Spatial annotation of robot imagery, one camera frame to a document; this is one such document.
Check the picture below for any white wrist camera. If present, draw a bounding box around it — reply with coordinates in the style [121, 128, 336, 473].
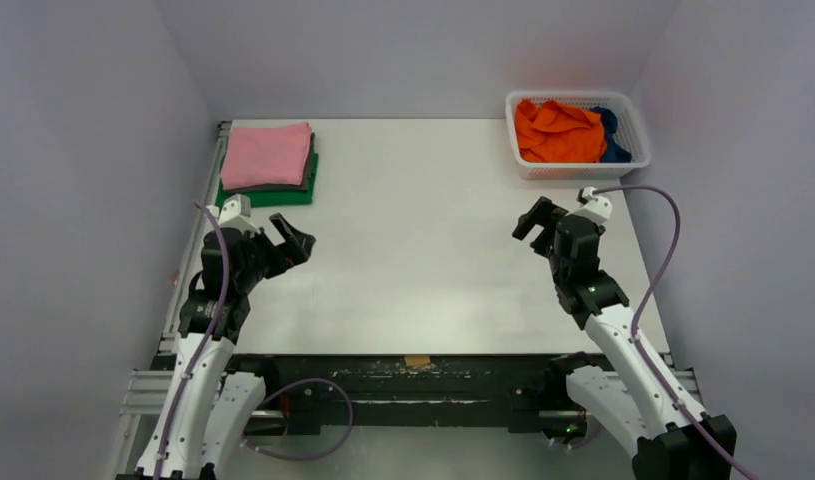
[218, 194, 260, 234]
[573, 187, 613, 226]

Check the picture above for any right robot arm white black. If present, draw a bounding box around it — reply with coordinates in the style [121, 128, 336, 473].
[512, 190, 737, 479]

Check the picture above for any folded green t shirt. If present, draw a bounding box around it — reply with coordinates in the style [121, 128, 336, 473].
[244, 153, 319, 208]

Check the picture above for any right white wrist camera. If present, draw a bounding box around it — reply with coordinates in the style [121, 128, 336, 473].
[573, 187, 613, 226]

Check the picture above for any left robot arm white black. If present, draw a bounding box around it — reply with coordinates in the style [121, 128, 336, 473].
[128, 207, 316, 479]

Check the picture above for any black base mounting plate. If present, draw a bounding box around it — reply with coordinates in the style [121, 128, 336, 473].
[148, 353, 670, 437]

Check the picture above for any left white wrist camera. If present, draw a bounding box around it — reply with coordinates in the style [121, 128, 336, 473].
[218, 194, 260, 234]

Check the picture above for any brown tape piece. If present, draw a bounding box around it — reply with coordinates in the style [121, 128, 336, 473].
[404, 355, 432, 369]

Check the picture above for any folded pink t shirt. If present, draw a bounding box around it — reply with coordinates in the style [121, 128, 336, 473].
[220, 122, 313, 191]

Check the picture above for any aluminium frame rail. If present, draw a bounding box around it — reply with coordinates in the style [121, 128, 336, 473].
[118, 367, 706, 419]

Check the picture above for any orange t shirt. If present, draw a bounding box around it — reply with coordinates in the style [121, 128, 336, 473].
[514, 99, 607, 164]

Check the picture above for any blue t shirt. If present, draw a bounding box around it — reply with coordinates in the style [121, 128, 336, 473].
[591, 106, 633, 164]

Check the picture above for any white plastic basket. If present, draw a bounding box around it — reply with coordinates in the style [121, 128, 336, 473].
[505, 90, 651, 180]

